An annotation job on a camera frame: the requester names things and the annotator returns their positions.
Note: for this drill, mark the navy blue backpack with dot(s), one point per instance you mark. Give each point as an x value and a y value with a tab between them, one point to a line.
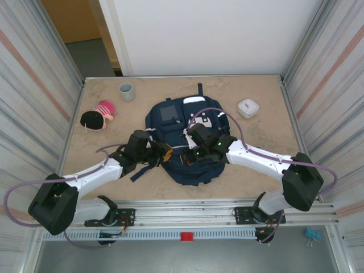
204	176

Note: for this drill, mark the doll with pink striped hat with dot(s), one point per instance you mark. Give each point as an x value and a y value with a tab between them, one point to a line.
92	120

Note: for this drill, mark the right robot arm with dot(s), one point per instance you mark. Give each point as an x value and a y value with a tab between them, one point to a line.
256	159

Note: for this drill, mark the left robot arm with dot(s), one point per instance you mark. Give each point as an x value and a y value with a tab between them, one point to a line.
54	204

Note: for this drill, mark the white earbuds case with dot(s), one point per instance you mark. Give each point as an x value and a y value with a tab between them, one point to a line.
248	107

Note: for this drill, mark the grey cup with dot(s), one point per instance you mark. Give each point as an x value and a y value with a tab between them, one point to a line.
126	91

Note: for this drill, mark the red block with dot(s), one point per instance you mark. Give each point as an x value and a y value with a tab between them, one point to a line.
187	236

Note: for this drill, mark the blue binder clip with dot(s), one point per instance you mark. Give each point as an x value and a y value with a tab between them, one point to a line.
312	233

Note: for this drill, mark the brown wooden door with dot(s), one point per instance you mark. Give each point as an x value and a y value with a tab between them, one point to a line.
71	20

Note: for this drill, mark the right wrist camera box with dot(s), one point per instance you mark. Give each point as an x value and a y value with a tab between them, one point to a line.
190	140

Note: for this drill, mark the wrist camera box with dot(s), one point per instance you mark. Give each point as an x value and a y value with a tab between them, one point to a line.
190	140
149	143

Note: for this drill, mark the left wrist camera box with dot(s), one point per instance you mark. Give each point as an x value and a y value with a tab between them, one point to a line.
149	143

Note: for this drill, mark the aluminium mounting rail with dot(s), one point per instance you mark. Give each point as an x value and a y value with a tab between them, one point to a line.
185	211

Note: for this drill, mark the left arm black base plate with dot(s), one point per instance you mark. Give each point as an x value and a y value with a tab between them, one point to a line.
129	213

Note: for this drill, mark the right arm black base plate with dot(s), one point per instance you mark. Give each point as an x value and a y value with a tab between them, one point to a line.
240	211

